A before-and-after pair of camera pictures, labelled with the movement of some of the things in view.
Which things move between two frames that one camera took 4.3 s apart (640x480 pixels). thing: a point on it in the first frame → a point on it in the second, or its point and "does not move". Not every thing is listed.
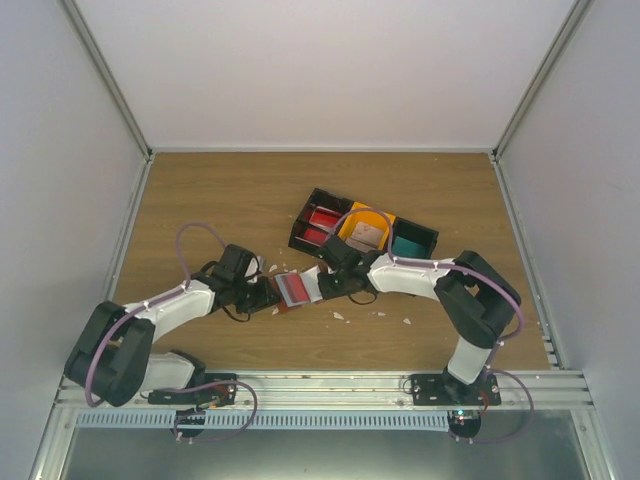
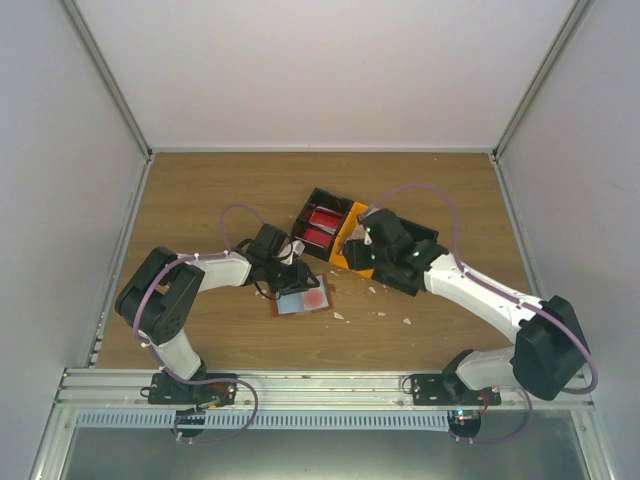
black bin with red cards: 319,219 does not move
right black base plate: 438,389 does not move
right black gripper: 325,289 → 354,256
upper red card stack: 325,218 does not move
